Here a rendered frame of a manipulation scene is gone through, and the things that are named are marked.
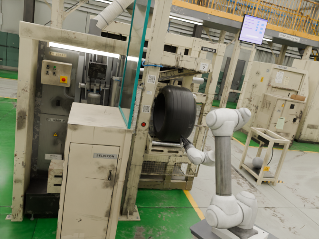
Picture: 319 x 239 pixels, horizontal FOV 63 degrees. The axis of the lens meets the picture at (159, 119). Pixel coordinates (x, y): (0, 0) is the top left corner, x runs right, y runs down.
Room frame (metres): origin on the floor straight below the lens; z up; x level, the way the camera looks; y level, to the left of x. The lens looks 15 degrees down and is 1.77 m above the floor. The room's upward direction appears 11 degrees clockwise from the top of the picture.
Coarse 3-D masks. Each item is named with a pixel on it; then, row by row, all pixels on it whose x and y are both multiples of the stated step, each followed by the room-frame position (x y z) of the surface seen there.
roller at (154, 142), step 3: (153, 141) 2.40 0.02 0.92; (156, 141) 2.41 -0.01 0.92; (159, 141) 2.42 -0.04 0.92; (162, 141) 2.43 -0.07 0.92; (165, 141) 2.45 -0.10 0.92; (153, 144) 2.39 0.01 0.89; (156, 144) 2.40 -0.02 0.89; (159, 144) 2.41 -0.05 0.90; (162, 144) 2.42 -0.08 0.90; (165, 144) 2.43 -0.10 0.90; (168, 144) 2.43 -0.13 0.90; (171, 144) 2.45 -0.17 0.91; (174, 144) 2.46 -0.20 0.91; (177, 144) 2.47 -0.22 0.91
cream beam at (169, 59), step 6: (168, 54) 2.73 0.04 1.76; (174, 54) 2.75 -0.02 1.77; (162, 60) 2.72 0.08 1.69; (168, 60) 2.74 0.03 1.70; (174, 60) 2.76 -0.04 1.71; (180, 60) 2.78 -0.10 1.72; (186, 60) 2.80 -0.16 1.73; (192, 60) 2.82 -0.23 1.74; (198, 60) 2.84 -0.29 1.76; (204, 60) 2.86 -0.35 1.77; (210, 60) 2.88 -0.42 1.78; (174, 66) 2.77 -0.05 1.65; (180, 66) 2.78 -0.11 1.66; (186, 66) 2.80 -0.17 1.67; (192, 66) 2.82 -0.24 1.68; (198, 66) 2.84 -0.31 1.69; (204, 72) 2.87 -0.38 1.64
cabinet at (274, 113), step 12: (264, 96) 6.52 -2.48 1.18; (276, 96) 6.30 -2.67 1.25; (264, 108) 6.40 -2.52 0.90; (276, 108) 6.14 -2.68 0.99; (288, 108) 6.24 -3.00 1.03; (300, 108) 6.35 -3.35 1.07; (264, 120) 6.28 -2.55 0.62; (276, 120) 6.17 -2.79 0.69; (288, 120) 6.27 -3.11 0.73; (276, 132) 6.20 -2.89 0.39; (288, 132) 6.31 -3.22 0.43; (264, 144) 6.16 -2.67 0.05
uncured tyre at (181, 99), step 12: (168, 96) 2.41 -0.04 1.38; (180, 96) 2.42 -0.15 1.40; (192, 96) 2.48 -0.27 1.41; (156, 108) 2.76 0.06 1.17; (168, 108) 2.34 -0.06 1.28; (180, 108) 2.34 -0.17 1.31; (192, 108) 2.39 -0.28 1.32; (156, 120) 2.78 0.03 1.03; (168, 120) 2.31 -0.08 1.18; (180, 120) 2.32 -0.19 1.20; (192, 120) 2.36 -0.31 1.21; (156, 132) 2.52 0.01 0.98; (168, 132) 2.33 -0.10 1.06; (180, 132) 2.35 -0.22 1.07
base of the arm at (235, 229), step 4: (232, 228) 1.53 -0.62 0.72; (236, 228) 1.51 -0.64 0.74; (240, 228) 1.50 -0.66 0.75; (252, 228) 1.52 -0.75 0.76; (232, 232) 1.52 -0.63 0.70; (236, 232) 1.50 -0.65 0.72; (240, 232) 1.49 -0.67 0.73; (244, 232) 1.49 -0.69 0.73; (248, 232) 1.50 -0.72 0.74; (252, 232) 1.52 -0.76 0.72; (256, 232) 1.54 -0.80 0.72; (240, 236) 1.47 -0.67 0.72; (244, 236) 1.47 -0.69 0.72; (248, 236) 1.48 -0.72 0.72
